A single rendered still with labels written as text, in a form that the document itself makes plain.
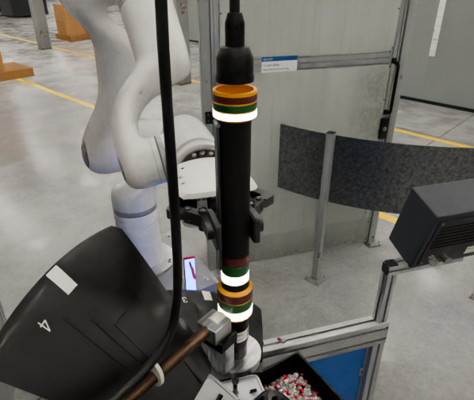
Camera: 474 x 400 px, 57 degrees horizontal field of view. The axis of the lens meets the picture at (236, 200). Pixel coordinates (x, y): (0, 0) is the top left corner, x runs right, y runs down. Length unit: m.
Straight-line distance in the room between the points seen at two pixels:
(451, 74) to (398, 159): 4.40
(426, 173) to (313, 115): 0.69
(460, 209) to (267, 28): 1.51
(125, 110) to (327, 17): 1.90
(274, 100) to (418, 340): 1.49
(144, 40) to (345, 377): 1.11
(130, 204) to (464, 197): 0.83
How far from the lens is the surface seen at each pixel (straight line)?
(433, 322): 2.72
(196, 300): 0.84
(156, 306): 0.56
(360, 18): 2.58
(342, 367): 1.40
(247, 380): 0.71
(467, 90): 6.67
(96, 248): 0.55
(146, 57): 0.72
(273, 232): 2.81
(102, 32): 0.98
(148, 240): 1.22
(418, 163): 2.39
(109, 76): 1.03
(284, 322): 2.50
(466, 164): 2.46
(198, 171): 0.57
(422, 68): 6.82
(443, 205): 1.14
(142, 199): 1.16
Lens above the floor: 1.74
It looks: 28 degrees down
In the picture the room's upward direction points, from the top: straight up
